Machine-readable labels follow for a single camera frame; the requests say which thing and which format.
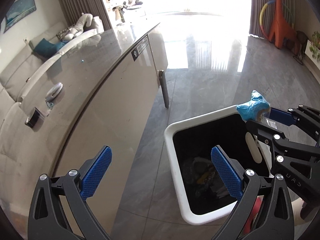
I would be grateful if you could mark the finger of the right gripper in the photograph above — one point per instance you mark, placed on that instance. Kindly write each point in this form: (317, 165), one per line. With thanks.
(264, 133)
(304, 117)

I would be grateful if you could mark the orange giraffe ride-on toy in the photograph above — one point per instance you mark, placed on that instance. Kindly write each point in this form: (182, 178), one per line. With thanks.
(280, 29)

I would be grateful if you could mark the silver round keychain case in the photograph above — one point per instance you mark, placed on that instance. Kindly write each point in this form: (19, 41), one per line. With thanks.
(52, 94)

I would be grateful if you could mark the white swivel stool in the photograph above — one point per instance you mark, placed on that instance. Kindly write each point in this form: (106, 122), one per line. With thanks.
(130, 10)

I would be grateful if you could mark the potted green plant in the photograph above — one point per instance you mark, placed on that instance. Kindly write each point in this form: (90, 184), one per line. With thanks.
(315, 46)

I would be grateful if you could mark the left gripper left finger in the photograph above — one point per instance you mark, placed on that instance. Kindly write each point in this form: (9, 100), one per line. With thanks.
(92, 172)

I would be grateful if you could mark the teal throw pillow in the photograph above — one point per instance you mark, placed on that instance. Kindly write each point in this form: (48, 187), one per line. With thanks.
(47, 49)

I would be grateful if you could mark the light grey sectional sofa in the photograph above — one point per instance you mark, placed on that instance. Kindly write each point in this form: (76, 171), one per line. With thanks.
(21, 74)

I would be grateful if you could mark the white trash bin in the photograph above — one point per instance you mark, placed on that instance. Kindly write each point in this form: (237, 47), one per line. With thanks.
(208, 155)

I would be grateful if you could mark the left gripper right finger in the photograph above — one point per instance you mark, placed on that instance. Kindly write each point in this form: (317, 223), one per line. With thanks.
(231, 178)

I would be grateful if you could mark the grey brown curtain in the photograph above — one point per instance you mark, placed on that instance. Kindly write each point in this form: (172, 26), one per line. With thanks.
(72, 10)

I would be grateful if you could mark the white plush toy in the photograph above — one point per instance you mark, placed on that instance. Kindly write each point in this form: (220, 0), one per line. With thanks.
(76, 30)

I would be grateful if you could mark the right landscape wall panel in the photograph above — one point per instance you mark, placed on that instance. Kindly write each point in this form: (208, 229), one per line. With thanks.
(19, 10)

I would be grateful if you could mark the blue toy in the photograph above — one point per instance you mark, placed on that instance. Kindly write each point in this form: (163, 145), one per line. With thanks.
(256, 109)

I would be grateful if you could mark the black tape roll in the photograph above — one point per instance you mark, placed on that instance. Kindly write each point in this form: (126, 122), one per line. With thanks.
(35, 119)

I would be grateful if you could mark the grey oval coffee table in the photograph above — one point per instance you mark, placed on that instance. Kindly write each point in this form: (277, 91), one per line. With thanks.
(108, 93)

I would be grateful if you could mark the patterned cushion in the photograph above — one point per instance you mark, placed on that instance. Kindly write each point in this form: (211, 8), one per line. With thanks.
(62, 33)

